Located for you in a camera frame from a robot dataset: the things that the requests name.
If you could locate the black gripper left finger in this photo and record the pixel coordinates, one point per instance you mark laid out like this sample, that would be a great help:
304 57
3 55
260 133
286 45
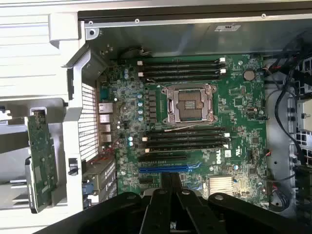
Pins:
156 212

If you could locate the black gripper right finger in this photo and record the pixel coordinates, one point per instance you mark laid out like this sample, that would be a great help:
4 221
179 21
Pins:
192 214

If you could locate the graphics card black cooler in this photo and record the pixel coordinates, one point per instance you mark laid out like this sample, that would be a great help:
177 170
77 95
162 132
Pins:
42 158

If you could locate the short black expansion slot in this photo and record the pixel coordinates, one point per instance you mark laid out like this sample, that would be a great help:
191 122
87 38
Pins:
146 181

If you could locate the silver chipset heatsink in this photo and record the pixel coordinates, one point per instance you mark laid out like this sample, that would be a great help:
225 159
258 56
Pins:
220 184

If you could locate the blue expansion slot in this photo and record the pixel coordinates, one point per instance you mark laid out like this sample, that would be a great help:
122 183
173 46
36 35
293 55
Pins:
156 169

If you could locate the long black expansion slot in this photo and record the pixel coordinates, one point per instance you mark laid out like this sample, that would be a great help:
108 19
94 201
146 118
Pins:
163 159

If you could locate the RAM slot white clips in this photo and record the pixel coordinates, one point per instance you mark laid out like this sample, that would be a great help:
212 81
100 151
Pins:
190 136
180 72
147 150
180 61

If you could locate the blue case latch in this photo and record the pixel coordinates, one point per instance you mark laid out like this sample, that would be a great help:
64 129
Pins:
87 189

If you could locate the green motherboard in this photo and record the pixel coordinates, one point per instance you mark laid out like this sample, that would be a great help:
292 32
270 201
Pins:
243 136

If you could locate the metal socket cover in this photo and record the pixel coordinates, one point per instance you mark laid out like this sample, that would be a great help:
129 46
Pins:
209 107

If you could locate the CPU socket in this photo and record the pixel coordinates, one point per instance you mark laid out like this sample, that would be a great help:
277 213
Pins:
189 102

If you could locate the coin cell battery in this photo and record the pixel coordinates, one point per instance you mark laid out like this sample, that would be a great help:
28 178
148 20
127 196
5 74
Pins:
249 75

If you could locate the open black PC case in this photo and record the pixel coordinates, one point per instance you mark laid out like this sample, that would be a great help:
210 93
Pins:
170 39

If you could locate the grey parts rack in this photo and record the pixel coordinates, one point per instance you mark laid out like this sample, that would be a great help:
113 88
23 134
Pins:
19 103

